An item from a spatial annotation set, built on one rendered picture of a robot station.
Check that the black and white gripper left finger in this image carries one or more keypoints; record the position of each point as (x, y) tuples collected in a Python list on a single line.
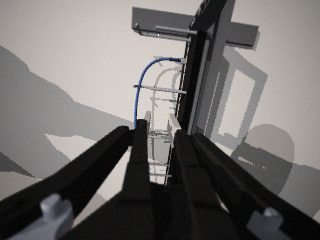
[(47, 209)]

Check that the dark grey rack with cable rings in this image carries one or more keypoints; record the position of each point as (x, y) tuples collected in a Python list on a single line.
[(210, 11)]

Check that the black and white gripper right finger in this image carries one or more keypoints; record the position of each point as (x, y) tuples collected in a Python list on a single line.
[(264, 213)]

